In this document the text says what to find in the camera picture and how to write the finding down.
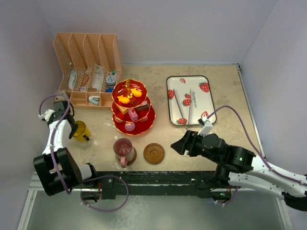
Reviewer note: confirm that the red three-tier cake stand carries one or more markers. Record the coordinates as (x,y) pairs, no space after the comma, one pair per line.
(119,120)

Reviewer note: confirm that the white blue tube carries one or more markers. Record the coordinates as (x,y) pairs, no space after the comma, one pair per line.
(72,79)

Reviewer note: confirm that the metal serving tongs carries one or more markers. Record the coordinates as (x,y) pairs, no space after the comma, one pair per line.
(184,123)

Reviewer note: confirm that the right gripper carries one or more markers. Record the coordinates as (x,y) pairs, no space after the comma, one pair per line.
(186,143)

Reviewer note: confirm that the brown round coaster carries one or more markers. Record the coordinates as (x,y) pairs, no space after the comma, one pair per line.
(154,153)
(128,159)

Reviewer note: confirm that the orange fish pastry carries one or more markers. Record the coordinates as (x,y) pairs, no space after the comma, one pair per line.
(136,92)
(123,99)

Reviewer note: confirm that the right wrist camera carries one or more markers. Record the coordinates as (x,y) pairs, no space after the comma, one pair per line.
(206,126)

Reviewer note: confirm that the peach desk file organizer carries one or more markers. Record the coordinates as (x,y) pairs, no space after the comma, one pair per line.
(94,57)

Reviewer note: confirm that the yellow mug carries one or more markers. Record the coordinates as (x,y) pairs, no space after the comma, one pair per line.
(82,132)

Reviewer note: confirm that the pink striped cake slice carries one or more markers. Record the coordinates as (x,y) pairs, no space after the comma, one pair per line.
(133,114)

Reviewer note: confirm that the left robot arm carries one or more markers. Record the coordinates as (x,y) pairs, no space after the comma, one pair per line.
(56,168)

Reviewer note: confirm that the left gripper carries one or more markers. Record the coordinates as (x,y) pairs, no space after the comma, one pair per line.
(74,128)

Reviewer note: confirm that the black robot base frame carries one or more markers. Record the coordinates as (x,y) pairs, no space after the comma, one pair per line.
(194,183)

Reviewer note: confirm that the pink mug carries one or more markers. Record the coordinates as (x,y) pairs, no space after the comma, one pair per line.
(122,146)

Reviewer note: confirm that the small carton box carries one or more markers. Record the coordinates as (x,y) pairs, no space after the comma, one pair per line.
(61,92)

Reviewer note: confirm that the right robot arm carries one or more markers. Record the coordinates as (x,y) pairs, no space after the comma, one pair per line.
(237,166)

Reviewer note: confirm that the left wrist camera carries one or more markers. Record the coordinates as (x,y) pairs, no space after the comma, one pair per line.
(46,115)

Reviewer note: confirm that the chocolate cake slice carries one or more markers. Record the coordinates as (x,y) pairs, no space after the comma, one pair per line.
(143,106)

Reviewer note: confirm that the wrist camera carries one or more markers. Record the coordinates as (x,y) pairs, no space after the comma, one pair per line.
(46,115)
(206,126)

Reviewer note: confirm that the white strawberry enamel tray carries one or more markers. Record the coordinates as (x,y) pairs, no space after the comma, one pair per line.
(191,90)

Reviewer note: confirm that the pink heart cake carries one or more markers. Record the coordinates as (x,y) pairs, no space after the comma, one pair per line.
(144,119)

